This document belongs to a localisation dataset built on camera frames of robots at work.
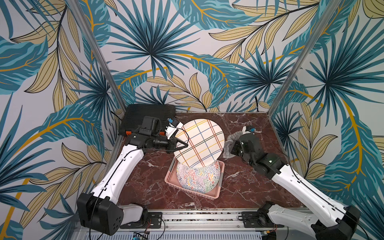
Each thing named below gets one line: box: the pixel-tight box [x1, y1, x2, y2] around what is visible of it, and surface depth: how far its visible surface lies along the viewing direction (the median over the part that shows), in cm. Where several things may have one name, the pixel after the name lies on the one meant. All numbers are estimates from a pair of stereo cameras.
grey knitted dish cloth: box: [222, 131, 244, 158], surface depth 74 cm
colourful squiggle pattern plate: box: [176, 160, 221, 194], surface depth 85 cm
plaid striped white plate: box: [174, 118, 225, 168], surface depth 72 cm
